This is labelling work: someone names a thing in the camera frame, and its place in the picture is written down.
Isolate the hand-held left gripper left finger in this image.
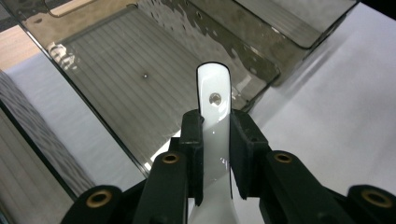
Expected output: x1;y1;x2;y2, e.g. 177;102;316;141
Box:
133;109;205;224

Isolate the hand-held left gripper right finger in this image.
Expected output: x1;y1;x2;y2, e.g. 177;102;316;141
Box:
229;109;355;224

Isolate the white ceramic spoon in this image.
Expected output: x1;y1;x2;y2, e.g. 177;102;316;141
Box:
186;62;241;224

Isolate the translucent grey plastic bin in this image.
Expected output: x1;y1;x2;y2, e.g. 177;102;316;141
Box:
0;70;96;224
0;0;282;180
186;0;359;50

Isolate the white table sheet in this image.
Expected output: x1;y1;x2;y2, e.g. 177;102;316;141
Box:
6;2;396;224

